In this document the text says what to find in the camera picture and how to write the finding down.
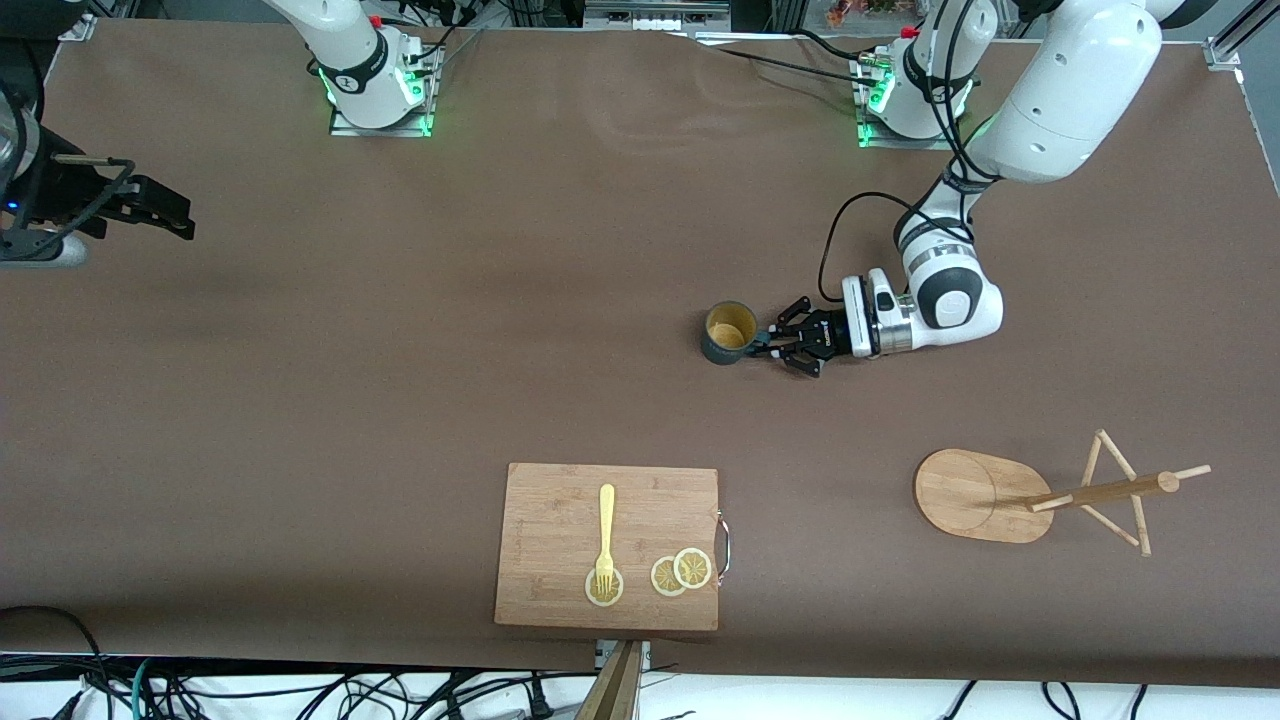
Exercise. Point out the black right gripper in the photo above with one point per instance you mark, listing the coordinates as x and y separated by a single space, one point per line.
62 192

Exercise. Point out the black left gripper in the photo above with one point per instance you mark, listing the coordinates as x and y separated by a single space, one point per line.
829 335

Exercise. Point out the teal cup yellow inside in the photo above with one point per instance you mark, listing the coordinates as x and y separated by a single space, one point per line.
730 328

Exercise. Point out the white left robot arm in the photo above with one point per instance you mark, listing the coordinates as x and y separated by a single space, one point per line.
1080 90

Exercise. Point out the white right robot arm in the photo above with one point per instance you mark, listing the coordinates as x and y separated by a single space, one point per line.
350 60

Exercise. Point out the wooden cup rack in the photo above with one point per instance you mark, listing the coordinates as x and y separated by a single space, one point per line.
980 495

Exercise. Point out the lemon slice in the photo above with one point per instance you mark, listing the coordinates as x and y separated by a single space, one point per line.
693 568
663 578
617 590

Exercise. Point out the yellow plastic fork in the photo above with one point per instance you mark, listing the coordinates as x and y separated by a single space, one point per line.
606 520

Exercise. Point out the wooden cutting board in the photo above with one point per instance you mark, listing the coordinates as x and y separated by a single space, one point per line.
550 540

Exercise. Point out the colourful package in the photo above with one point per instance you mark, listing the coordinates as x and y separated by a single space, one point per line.
860 10

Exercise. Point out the grey power strip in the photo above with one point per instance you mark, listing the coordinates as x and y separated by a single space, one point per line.
655 15

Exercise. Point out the wooden stand piece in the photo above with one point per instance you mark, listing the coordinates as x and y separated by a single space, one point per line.
615 695

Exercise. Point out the aluminium frame corner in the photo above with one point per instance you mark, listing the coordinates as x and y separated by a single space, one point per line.
78 27
1225 52

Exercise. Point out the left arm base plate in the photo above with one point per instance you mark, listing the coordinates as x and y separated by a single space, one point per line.
905 143

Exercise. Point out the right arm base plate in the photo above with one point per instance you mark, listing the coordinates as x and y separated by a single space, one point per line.
385 130

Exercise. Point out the metal bracket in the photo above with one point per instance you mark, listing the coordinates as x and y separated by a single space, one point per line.
646 655

